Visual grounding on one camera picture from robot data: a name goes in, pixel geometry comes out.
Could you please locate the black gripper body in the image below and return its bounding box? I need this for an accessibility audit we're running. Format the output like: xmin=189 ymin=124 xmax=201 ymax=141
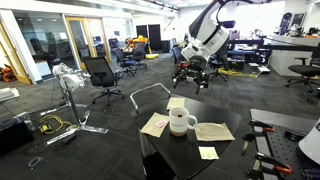
xmin=176 ymin=56 xmax=210 ymax=81

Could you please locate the white ceramic mug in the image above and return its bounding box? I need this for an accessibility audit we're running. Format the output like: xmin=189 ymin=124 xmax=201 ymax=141
xmin=168 ymin=107 xmax=198 ymax=138

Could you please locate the brown paper napkin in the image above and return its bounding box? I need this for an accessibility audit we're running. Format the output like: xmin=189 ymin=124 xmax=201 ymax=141
xmin=165 ymin=96 xmax=186 ymax=112
xmin=140 ymin=112 xmax=171 ymax=139

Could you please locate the dark rolling office chair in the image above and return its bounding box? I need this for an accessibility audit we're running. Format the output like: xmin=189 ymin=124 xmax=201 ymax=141
xmin=208 ymin=53 xmax=231 ymax=82

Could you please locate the pink sweetener packet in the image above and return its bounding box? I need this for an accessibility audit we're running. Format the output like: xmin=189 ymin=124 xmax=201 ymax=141
xmin=155 ymin=119 xmax=169 ymax=129

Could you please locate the beige folded cloth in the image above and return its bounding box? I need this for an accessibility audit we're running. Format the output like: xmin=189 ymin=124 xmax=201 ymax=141
xmin=194 ymin=122 xmax=236 ymax=142

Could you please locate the small black office chair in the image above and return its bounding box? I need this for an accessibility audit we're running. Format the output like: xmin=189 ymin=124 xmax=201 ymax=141
xmin=133 ymin=42 xmax=148 ymax=70

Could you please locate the wide black partition panel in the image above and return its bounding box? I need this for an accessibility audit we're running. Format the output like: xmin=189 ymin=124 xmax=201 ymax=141
xmin=148 ymin=23 xmax=163 ymax=52

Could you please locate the yellow machine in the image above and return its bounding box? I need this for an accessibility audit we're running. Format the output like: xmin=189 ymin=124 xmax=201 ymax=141
xmin=125 ymin=34 xmax=149 ymax=51

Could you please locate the dark office desk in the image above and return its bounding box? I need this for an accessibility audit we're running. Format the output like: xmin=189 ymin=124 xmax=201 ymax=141
xmin=228 ymin=39 xmax=271 ymax=66

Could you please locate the narrow black partition panel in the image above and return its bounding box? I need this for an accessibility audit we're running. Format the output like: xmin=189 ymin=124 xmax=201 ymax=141
xmin=135 ymin=24 xmax=149 ymax=40

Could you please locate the dark blue office chair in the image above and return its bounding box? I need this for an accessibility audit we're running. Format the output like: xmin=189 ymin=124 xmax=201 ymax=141
xmin=112 ymin=47 xmax=138 ymax=78

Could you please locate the small white floor box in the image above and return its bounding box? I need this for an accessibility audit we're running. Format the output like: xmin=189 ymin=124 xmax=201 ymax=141
xmin=257 ymin=65 xmax=272 ymax=75

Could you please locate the yellow sticky note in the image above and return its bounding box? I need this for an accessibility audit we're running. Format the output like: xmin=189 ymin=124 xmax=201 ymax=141
xmin=198 ymin=146 xmax=220 ymax=161

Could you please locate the black mesh office chair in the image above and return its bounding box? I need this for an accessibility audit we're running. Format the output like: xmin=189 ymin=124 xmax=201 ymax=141
xmin=82 ymin=56 xmax=126 ymax=107

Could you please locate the white counter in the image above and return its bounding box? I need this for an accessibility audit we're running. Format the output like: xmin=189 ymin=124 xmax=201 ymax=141
xmin=268 ymin=34 xmax=320 ymax=78

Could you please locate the tall dark blue machine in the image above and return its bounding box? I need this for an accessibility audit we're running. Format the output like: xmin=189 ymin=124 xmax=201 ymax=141
xmin=278 ymin=12 xmax=294 ymax=36

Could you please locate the wide black office chair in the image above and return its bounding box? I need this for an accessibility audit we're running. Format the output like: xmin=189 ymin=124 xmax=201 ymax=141
xmin=285 ymin=43 xmax=320 ymax=94

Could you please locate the silver tripod stand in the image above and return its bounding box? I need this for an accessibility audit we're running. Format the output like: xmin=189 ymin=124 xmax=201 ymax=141
xmin=39 ymin=62 xmax=109 ymax=146

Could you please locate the wood framed glass door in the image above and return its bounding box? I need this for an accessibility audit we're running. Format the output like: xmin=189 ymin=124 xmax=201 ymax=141
xmin=64 ymin=16 xmax=113 ymax=71

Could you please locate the flat white box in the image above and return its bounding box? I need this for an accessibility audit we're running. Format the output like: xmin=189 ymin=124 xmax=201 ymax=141
xmin=0 ymin=87 xmax=20 ymax=103

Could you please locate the orange machine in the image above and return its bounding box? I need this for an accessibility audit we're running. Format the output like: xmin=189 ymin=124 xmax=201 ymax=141
xmin=0 ymin=64 xmax=16 ymax=83

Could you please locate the black equipment case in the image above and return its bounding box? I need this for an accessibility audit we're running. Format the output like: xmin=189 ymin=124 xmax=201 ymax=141
xmin=0 ymin=116 xmax=35 ymax=157

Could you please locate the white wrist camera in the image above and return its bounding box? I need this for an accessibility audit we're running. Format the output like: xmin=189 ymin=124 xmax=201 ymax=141
xmin=180 ymin=43 xmax=199 ymax=62

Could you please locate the chrome tube table handle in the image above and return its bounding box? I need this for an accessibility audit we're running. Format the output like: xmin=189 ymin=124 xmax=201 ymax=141
xmin=129 ymin=82 xmax=172 ymax=113

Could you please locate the long yellow floor cable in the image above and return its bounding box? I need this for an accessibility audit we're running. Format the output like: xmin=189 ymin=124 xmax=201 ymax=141
xmin=218 ymin=67 xmax=259 ymax=80

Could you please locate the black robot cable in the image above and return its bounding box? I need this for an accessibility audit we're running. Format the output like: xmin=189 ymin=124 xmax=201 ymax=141
xmin=215 ymin=0 xmax=235 ymax=25

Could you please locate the thin grey cable loop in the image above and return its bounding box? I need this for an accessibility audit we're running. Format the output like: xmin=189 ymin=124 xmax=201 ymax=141
xmin=107 ymin=102 xmax=135 ymax=132

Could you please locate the orange handled black clamp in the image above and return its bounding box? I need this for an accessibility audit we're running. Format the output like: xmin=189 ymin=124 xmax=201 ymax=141
xmin=249 ymin=119 xmax=276 ymax=134
xmin=254 ymin=152 xmax=294 ymax=175

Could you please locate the yellow cable bundle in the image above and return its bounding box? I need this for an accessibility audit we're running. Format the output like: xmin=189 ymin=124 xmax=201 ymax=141
xmin=39 ymin=114 xmax=73 ymax=135

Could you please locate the dark coiled cable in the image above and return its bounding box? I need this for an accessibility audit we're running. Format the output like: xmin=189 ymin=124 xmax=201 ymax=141
xmin=27 ymin=156 xmax=45 ymax=169

